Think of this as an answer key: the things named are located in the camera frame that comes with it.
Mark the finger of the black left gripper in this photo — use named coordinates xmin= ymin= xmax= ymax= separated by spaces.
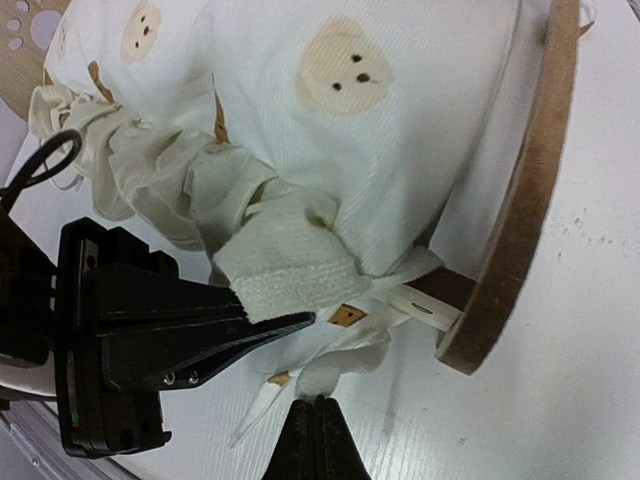
xmin=101 ymin=312 xmax=315 ymax=393
xmin=97 ymin=264 xmax=246 ymax=320

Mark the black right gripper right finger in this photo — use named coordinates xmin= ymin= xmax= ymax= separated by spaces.
xmin=315 ymin=396 xmax=371 ymax=480

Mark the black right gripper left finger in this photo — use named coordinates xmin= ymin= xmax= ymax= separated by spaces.
xmin=262 ymin=400 xmax=316 ymax=480

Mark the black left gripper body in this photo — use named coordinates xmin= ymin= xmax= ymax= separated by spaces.
xmin=54 ymin=218 xmax=178 ymax=459

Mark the bear print cushion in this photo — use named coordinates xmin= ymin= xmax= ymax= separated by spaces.
xmin=27 ymin=0 xmax=599 ymax=449

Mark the wooden pet bed frame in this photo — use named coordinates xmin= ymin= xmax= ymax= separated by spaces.
xmin=0 ymin=0 xmax=584 ymax=377

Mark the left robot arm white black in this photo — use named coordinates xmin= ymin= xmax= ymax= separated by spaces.
xmin=1 ymin=130 xmax=314 ymax=459

